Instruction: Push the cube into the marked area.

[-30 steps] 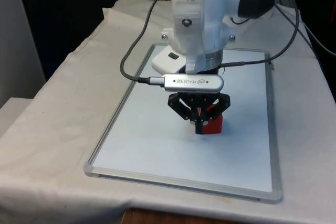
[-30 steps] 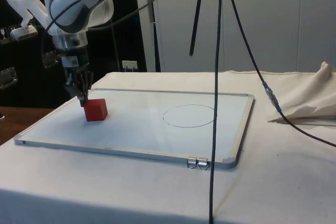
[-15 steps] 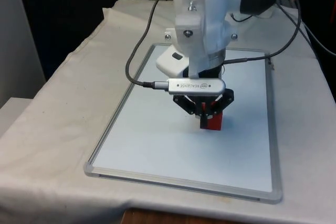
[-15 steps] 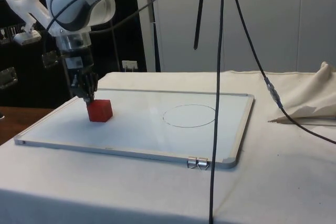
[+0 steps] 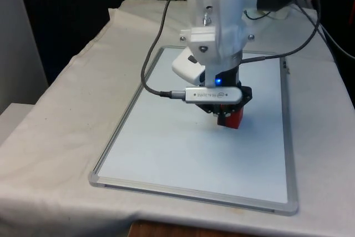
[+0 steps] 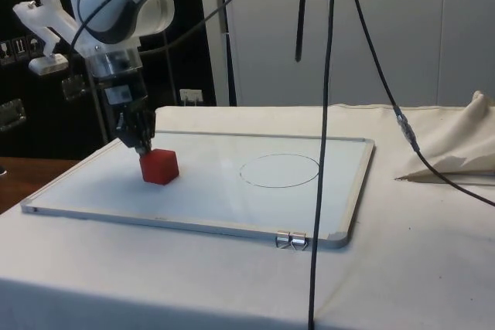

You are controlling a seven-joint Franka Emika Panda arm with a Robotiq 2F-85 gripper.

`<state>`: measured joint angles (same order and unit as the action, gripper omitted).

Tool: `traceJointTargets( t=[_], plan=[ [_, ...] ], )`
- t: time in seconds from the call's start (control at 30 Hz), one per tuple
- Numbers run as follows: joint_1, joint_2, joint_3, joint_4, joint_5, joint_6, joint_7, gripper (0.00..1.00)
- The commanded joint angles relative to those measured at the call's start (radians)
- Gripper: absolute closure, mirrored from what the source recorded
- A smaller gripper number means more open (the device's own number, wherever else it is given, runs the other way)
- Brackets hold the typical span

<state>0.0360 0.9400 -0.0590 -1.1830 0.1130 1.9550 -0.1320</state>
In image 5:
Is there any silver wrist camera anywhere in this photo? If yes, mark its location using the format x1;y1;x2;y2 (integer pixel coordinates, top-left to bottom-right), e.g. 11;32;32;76
184;86;242;105

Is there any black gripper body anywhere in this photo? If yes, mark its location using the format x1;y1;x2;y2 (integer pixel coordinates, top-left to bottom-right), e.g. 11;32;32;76
194;65;253;115

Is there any flat whiteboard with silver frame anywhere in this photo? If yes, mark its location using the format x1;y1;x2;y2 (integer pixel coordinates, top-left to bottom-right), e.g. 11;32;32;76
88;44;301;216

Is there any white board eraser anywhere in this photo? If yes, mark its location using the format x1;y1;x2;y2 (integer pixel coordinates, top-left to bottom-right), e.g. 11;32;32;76
171;49;207;87

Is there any grey cable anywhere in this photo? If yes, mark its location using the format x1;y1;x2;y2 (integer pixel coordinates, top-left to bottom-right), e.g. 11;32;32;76
140;0;187;100
239;0;323;64

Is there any black cable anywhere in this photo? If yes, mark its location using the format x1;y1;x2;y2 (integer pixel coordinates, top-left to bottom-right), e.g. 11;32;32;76
295;0;355;58

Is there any red cube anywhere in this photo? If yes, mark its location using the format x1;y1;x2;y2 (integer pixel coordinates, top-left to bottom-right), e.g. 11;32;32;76
223;104;245;130

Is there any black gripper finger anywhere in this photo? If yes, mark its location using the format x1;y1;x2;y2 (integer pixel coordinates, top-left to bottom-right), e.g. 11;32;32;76
216;105;231;127

